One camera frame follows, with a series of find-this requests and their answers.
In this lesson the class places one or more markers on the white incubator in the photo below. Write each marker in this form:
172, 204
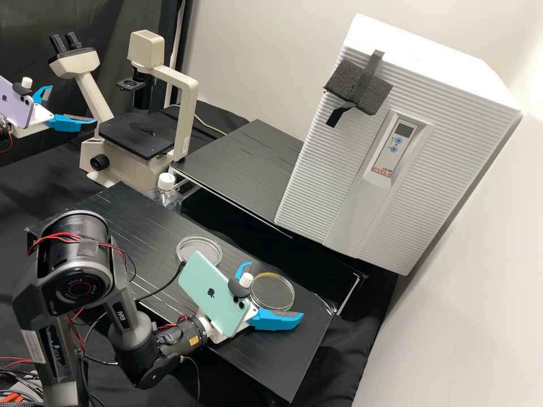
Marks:
424, 61

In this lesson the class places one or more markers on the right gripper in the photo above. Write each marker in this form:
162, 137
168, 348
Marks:
251, 313

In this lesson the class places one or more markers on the incubator door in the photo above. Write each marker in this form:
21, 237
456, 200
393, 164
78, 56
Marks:
331, 191

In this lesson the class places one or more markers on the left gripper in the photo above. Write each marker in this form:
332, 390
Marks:
40, 114

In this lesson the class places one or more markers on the left wrist camera phone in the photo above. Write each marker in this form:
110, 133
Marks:
15, 106

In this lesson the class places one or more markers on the petri dish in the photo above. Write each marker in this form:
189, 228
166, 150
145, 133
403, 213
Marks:
197, 245

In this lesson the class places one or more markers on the wrist camera phone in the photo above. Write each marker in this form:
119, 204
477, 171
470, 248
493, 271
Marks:
212, 292
15, 106

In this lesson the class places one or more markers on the petri dish lid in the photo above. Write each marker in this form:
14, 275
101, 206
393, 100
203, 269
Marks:
273, 294

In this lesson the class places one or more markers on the white-capped bottle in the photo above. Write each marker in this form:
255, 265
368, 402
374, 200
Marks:
167, 199

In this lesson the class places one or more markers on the right wrist camera phone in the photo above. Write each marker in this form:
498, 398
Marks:
212, 292

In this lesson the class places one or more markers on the cream microscope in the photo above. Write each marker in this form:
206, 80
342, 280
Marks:
127, 169

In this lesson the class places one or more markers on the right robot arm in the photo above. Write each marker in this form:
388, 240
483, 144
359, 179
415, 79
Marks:
76, 254

